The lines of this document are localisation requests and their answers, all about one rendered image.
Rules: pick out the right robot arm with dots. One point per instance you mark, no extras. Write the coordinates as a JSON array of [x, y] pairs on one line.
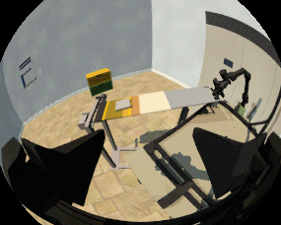
[[236, 74]]

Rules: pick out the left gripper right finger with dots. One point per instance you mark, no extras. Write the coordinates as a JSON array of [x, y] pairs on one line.
[[224, 158]]

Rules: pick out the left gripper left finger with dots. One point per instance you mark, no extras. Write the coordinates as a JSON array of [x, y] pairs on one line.
[[72, 164]]

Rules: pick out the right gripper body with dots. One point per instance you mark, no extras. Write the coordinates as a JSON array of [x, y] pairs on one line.
[[221, 85]]

